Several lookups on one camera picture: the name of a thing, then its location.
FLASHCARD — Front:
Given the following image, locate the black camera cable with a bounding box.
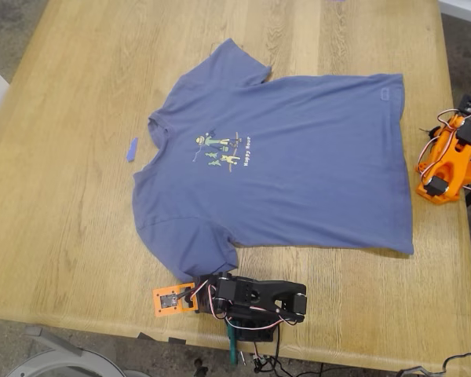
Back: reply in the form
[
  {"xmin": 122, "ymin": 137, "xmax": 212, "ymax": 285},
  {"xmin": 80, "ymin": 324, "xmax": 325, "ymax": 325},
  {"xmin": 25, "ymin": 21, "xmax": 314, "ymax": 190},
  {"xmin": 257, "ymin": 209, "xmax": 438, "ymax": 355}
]
[{"xmin": 273, "ymin": 324, "xmax": 284, "ymax": 366}]

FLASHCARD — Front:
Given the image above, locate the green table clamp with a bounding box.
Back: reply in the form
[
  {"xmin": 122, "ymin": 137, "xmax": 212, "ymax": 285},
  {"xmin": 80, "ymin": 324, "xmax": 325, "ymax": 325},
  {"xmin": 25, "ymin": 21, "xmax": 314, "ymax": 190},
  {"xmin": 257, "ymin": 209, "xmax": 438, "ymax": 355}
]
[{"xmin": 225, "ymin": 320, "xmax": 240, "ymax": 366}]

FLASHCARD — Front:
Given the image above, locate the grey round stool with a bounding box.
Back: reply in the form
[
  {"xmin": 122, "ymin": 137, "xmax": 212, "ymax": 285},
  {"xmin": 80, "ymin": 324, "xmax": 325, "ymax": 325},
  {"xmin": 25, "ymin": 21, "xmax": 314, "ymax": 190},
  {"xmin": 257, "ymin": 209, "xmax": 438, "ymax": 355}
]
[{"xmin": 5, "ymin": 348, "xmax": 150, "ymax": 377}]

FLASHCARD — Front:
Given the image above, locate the short blue tape piece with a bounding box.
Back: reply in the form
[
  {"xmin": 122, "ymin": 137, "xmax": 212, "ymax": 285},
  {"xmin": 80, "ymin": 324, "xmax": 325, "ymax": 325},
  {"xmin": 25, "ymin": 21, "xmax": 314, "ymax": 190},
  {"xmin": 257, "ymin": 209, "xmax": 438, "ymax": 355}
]
[{"xmin": 125, "ymin": 137, "xmax": 139, "ymax": 163}]

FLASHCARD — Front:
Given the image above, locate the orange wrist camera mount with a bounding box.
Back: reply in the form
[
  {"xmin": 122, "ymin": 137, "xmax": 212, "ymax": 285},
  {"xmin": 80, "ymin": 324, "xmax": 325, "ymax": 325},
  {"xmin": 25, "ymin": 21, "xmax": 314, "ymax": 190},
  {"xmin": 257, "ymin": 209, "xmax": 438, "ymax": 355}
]
[{"xmin": 152, "ymin": 280, "xmax": 200, "ymax": 318}]

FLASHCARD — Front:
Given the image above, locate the grey cable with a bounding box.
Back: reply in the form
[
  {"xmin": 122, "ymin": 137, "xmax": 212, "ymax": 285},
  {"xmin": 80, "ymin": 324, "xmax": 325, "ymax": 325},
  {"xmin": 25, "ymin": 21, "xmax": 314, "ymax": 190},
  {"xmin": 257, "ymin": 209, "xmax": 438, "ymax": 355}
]
[{"xmin": 400, "ymin": 350, "xmax": 471, "ymax": 377}]

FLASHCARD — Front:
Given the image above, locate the white furniture edge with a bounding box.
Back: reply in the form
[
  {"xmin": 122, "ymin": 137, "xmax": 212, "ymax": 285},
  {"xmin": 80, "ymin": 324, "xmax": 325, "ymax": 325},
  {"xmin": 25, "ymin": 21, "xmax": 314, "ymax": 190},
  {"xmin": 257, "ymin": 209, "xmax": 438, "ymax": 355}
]
[{"xmin": 438, "ymin": 0, "xmax": 471, "ymax": 27}]

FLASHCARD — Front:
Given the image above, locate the black power cable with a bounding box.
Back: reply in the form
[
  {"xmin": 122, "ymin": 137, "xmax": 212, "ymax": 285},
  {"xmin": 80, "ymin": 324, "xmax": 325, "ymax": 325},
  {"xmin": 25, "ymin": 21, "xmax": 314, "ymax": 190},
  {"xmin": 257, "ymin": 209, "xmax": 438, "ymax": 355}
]
[{"xmin": 253, "ymin": 351, "xmax": 327, "ymax": 377}]

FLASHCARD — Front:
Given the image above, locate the blue printed T-shirt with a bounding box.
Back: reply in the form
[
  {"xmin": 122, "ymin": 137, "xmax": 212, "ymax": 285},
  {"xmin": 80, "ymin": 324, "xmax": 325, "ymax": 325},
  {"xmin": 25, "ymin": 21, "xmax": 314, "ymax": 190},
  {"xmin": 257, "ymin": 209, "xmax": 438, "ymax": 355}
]
[{"xmin": 132, "ymin": 38, "xmax": 414, "ymax": 283}]

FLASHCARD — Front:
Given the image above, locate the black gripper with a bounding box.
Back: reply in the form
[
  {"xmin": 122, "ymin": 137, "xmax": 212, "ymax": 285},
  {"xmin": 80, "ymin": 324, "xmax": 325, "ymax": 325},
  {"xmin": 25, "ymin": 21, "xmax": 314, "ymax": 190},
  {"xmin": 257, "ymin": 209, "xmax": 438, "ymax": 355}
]
[{"xmin": 198, "ymin": 270, "xmax": 233, "ymax": 315}]

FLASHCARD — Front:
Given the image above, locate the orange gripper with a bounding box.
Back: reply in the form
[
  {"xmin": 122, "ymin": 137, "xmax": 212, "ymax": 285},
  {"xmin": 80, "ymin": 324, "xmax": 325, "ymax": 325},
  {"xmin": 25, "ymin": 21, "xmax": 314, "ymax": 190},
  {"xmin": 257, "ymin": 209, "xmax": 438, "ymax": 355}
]
[{"xmin": 426, "ymin": 112, "xmax": 471, "ymax": 147}]

